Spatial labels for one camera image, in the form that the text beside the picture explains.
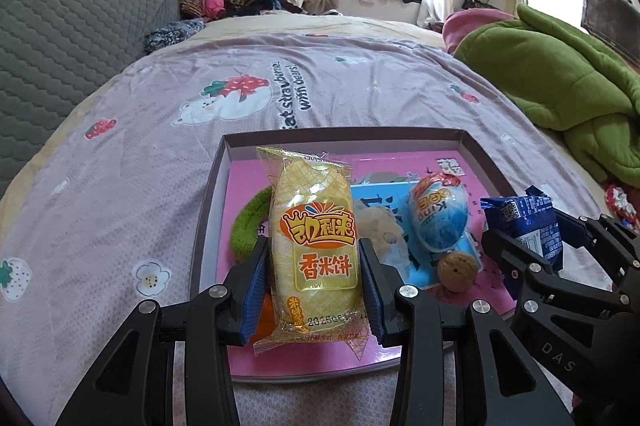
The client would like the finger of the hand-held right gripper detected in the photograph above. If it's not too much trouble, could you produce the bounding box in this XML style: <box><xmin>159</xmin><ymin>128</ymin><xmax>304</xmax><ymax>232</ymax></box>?
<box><xmin>481</xmin><ymin>228</ymin><xmax>566</xmax><ymax>307</ymax></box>
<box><xmin>550</xmin><ymin>208</ymin><xmax>640</xmax><ymax>292</ymax></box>

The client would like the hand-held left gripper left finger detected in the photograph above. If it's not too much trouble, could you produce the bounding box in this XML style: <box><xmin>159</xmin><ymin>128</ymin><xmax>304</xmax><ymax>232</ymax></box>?
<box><xmin>55</xmin><ymin>236</ymin><xmax>271</xmax><ymax>426</ymax></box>

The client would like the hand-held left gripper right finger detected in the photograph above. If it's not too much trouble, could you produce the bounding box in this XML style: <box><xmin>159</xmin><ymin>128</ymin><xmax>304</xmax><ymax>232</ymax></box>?
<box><xmin>359</xmin><ymin>237</ymin><xmax>576</xmax><ymax>426</ymax></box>

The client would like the orange tangerine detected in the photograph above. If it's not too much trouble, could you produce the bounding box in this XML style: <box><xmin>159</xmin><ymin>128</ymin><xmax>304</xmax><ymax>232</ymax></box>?
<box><xmin>255</xmin><ymin>291</ymin><xmax>281</xmax><ymax>347</ymax></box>

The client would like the blue snack packet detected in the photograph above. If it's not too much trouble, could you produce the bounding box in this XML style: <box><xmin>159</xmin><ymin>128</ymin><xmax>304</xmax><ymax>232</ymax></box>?
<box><xmin>480</xmin><ymin>186</ymin><xmax>566</xmax><ymax>274</ymax></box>

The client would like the beige mesh pouf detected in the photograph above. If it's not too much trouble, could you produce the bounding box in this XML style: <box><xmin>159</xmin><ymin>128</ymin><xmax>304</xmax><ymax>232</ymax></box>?
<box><xmin>355</xmin><ymin>206</ymin><xmax>413</xmax><ymax>277</ymax></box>

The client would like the brown walnut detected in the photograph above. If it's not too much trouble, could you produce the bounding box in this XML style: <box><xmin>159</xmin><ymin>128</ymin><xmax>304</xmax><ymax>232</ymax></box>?
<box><xmin>436</xmin><ymin>251</ymin><xmax>476</xmax><ymax>293</ymax></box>

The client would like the green hair scrunchie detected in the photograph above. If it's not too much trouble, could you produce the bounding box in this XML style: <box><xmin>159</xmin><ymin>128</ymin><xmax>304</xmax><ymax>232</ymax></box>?
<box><xmin>231</xmin><ymin>186</ymin><xmax>273</xmax><ymax>264</ymax></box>

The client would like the yellow rice cracker packet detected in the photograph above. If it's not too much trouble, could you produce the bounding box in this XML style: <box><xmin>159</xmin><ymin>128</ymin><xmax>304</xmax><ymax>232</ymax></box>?
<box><xmin>252</xmin><ymin>146</ymin><xmax>373</xmax><ymax>359</ymax></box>

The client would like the dark cardboard box lid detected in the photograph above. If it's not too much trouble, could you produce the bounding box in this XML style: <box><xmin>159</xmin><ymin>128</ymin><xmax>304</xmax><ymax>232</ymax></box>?
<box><xmin>189</xmin><ymin>127</ymin><xmax>521</xmax><ymax>382</ymax></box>

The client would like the blue foil egg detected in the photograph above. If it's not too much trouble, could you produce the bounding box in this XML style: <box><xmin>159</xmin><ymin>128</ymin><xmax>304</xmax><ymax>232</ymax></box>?
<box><xmin>407</xmin><ymin>172</ymin><xmax>471</xmax><ymax>253</ymax></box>

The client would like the green fleece blanket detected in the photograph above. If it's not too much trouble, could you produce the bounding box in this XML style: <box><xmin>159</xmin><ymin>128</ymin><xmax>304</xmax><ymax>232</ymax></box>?
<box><xmin>452</xmin><ymin>3</ymin><xmax>640</xmax><ymax>182</ymax></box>

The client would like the dark framed panel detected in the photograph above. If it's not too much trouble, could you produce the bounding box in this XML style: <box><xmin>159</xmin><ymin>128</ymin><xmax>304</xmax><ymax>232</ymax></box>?
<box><xmin>582</xmin><ymin>0</ymin><xmax>640</xmax><ymax>62</ymax></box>

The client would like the pink blanket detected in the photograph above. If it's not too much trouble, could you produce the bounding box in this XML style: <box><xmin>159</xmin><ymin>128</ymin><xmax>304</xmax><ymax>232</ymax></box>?
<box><xmin>442</xmin><ymin>8</ymin><xmax>518</xmax><ymax>56</ymax></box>

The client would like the blue floral cloth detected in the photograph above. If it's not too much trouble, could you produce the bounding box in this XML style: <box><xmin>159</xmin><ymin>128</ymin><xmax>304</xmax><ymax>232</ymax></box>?
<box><xmin>144</xmin><ymin>18</ymin><xmax>206</xmax><ymax>54</ymax></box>

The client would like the grey quilted headboard cover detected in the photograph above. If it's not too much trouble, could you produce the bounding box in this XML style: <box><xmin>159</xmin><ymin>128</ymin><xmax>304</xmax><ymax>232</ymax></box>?
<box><xmin>0</xmin><ymin>0</ymin><xmax>181</xmax><ymax>202</ymax></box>

